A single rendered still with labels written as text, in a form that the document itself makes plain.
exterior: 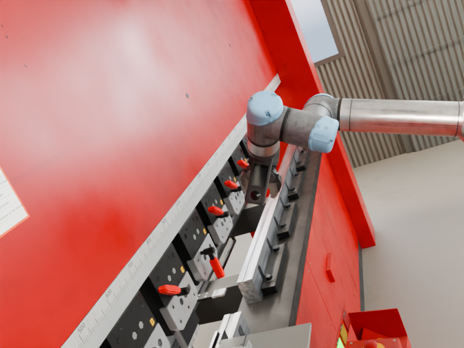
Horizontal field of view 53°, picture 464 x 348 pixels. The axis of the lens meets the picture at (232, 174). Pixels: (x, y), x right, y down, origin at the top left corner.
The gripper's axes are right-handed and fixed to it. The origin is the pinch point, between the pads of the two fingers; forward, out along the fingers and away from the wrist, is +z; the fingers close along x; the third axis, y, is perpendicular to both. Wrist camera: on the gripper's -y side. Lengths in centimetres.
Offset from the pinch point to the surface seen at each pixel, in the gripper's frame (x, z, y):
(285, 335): -12.0, 16.0, -30.7
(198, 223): 16.9, 11.1, -6.0
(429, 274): -94, 166, 58
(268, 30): 24, 93, 172
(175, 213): 21.3, 0.1, -9.5
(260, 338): -5.8, 19.2, -32.1
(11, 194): 36, -45, -32
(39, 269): 30, -37, -41
